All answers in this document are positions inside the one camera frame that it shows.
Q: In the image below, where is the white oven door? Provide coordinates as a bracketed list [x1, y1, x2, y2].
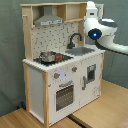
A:
[49, 78, 80, 124]

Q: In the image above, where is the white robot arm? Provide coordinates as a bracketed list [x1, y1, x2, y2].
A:
[83, 1, 128, 55]

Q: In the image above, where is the wooden toy kitchen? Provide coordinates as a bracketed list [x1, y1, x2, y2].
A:
[22, 2, 104, 127]

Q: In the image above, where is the black stove top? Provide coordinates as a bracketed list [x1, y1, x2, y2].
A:
[35, 53, 71, 66]

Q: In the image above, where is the right red stove knob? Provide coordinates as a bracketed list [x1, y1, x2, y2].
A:
[71, 65, 78, 73]

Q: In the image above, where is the red stove knob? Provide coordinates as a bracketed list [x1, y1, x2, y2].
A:
[54, 73, 60, 79]
[71, 65, 78, 73]

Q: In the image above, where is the left red stove knob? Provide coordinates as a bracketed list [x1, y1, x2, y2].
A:
[54, 73, 60, 79]

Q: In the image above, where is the silver toy pot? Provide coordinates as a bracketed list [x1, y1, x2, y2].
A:
[40, 51, 56, 62]

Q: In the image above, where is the black toy faucet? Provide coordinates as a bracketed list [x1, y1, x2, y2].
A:
[67, 33, 83, 49]

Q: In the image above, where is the grey toy sink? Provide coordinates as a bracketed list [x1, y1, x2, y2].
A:
[66, 47, 94, 56]

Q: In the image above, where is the white fridge door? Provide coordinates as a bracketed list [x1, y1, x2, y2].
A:
[80, 55, 102, 106]

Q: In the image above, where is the grey range hood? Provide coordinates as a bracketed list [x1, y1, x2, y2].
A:
[35, 5, 64, 27]

